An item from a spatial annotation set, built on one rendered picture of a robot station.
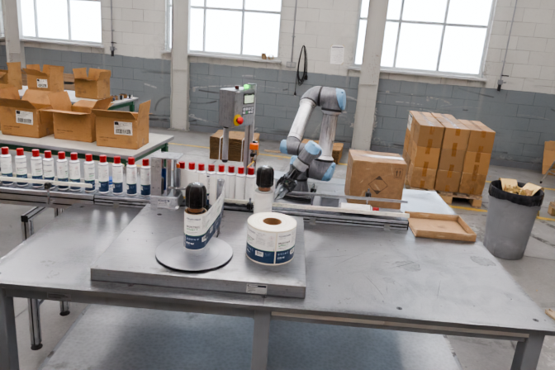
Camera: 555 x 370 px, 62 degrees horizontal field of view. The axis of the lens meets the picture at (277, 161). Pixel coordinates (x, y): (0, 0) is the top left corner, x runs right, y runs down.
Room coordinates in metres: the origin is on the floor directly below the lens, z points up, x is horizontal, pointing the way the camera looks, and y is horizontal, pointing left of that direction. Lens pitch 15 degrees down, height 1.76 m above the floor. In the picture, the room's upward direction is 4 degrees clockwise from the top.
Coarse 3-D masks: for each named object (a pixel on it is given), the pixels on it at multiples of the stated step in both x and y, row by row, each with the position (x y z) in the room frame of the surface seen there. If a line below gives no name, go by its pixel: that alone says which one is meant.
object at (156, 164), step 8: (152, 160) 2.13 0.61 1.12; (160, 160) 2.13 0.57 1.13; (168, 160) 2.16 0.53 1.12; (176, 160) 2.16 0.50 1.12; (152, 168) 2.13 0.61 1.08; (160, 168) 2.13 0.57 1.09; (168, 168) 2.16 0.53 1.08; (176, 168) 2.16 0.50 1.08; (152, 176) 2.13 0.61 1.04; (160, 176) 2.13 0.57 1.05; (168, 176) 2.16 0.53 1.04; (176, 176) 2.16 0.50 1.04; (152, 184) 2.13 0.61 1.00; (160, 184) 2.13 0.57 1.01; (168, 184) 2.16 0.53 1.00; (152, 192) 2.13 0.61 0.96; (160, 192) 2.13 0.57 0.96; (168, 192) 2.17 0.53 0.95; (176, 192) 2.20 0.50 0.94; (152, 200) 2.13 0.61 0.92; (160, 200) 2.13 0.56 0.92; (168, 200) 2.13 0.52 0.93; (176, 200) 2.13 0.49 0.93; (176, 208) 2.13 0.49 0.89
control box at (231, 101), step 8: (224, 88) 2.32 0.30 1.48; (232, 88) 2.35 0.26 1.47; (240, 88) 2.37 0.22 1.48; (224, 96) 2.31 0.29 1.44; (232, 96) 2.27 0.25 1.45; (240, 96) 2.31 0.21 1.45; (224, 104) 2.30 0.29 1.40; (232, 104) 2.27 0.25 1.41; (240, 104) 2.31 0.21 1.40; (248, 104) 2.36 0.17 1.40; (224, 112) 2.30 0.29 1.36; (232, 112) 2.27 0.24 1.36; (240, 112) 2.31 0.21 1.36; (224, 120) 2.30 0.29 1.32; (232, 120) 2.27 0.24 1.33; (248, 120) 2.36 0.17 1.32
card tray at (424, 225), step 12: (420, 216) 2.39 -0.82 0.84; (432, 216) 2.39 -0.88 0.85; (444, 216) 2.38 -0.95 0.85; (456, 216) 2.38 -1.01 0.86; (420, 228) 2.24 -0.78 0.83; (432, 228) 2.25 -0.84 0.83; (444, 228) 2.27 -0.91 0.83; (456, 228) 2.28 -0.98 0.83; (468, 228) 2.22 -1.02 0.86; (468, 240) 2.13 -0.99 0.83
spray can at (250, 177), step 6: (252, 168) 2.26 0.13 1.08; (252, 174) 2.26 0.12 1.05; (246, 180) 2.26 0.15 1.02; (252, 180) 2.25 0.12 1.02; (246, 186) 2.26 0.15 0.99; (252, 186) 2.25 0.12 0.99; (246, 192) 2.25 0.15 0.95; (252, 192) 2.25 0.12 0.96; (246, 198) 2.25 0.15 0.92; (252, 198) 2.26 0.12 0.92; (246, 204) 2.25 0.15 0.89
